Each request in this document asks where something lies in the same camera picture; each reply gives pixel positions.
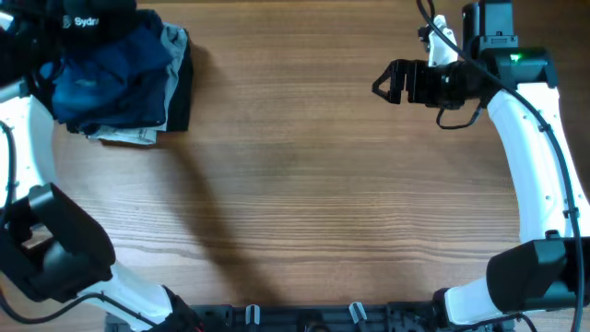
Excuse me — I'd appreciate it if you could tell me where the black t-shirt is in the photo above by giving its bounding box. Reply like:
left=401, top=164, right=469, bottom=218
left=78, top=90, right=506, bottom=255
left=53, top=0, right=141, bottom=49

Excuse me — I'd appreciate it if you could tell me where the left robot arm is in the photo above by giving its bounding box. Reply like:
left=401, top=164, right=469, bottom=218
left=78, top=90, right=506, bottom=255
left=1, top=123, right=205, bottom=331

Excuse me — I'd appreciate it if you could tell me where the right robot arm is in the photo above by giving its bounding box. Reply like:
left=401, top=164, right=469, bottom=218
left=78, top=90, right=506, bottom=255
left=372, top=48, right=589, bottom=330

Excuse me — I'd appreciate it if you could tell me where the grey folded garment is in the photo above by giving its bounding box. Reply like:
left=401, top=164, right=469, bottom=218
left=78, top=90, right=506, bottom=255
left=87, top=23, right=193, bottom=146

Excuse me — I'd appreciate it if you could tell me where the blue crumpled garment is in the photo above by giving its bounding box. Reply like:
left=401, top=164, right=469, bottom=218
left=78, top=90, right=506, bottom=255
left=40, top=9, right=172, bottom=132

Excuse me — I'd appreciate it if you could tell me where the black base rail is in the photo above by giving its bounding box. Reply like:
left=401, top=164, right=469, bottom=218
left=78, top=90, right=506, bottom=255
left=193, top=302, right=522, bottom=332

